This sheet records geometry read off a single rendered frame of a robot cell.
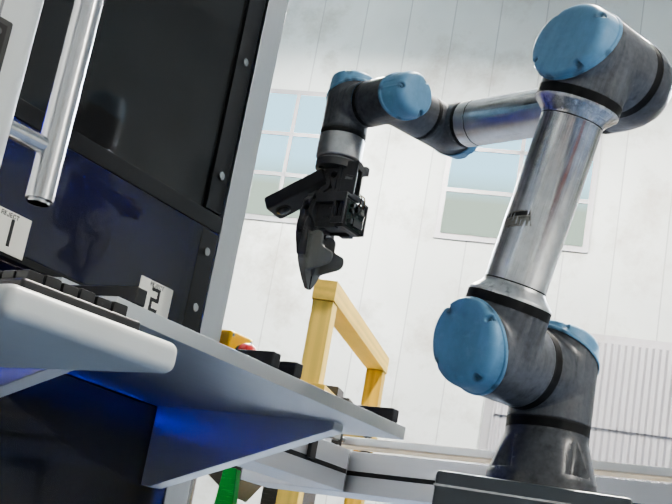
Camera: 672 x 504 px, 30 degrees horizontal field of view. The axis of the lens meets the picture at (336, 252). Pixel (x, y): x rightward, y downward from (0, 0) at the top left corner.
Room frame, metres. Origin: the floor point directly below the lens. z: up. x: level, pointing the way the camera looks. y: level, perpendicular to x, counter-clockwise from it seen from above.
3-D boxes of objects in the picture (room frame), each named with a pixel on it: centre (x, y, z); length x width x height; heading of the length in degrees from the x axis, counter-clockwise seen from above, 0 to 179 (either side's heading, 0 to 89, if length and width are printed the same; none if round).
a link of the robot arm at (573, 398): (1.71, -0.33, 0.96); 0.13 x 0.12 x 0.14; 131
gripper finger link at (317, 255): (1.91, 0.03, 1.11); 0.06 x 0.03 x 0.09; 57
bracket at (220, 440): (1.98, 0.09, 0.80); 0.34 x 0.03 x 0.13; 57
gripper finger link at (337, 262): (1.93, 0.01, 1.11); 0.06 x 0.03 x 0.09; 57
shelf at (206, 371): (1.77, 0.24, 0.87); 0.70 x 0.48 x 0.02; 147
